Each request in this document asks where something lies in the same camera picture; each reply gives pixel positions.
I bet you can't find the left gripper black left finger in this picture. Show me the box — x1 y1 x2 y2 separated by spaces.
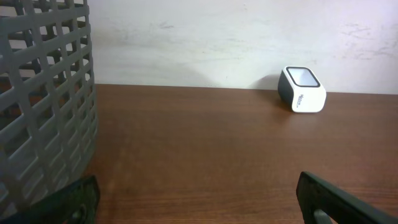
1 175 100 224

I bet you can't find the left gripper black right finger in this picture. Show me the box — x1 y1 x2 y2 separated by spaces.
296 171 397 224

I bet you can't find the white barcode scanner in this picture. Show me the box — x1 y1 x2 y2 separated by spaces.
277 66 326 113

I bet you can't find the grey plastic basket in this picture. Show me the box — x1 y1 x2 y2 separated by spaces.
1 0 98 219

